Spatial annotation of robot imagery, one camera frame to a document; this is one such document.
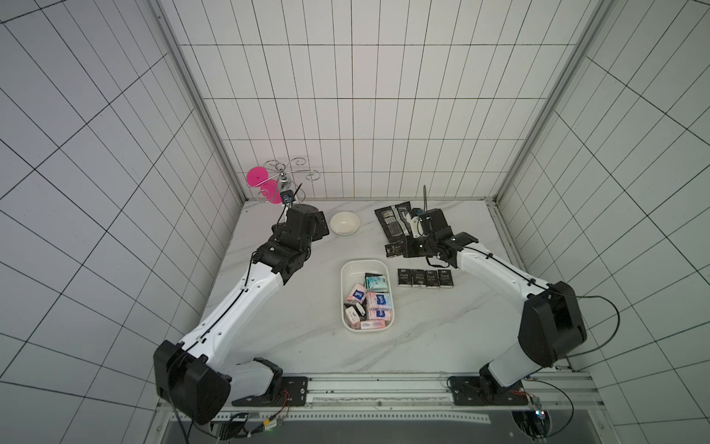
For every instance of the pink blue tissue pack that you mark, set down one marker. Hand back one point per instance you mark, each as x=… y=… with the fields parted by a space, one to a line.
x=380 y=301

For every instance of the white storage box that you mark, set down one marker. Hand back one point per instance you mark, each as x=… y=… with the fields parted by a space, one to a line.
x=354 y=317

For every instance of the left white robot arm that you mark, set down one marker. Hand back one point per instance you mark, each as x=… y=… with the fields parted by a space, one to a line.
x=192 y=375

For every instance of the pink cup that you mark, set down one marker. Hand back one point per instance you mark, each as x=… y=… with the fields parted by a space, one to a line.
x=265 y=184

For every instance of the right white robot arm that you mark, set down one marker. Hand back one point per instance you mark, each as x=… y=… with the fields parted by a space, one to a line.
x=551 y=325

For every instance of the lower pink blue pack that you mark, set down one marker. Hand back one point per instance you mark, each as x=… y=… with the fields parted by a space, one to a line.
x=375 y=314

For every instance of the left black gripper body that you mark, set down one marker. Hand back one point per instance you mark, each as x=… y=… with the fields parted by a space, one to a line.
x=321 y=230

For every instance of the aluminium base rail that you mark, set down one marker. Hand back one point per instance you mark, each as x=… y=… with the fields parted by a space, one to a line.
x=419 y=396

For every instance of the white bowl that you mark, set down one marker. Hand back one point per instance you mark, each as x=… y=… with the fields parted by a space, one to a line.
x=345 y=223

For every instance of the tilted pink tissue pack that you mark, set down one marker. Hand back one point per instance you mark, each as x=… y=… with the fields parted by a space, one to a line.
x=358 y=294

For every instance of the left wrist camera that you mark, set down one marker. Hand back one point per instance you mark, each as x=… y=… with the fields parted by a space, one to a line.
x=289 y=197

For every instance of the black tissue multipack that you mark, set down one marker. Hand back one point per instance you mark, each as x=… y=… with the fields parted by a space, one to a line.
x=395 y=221

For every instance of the teal tissue pack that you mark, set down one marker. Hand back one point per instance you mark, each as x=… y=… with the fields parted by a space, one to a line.
x=376 y=283

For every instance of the black Face tissue pack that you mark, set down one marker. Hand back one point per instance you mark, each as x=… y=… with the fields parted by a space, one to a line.
x=405 y=277

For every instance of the chrome cup stand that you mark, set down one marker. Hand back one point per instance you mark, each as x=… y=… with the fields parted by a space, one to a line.
x=293 y=173

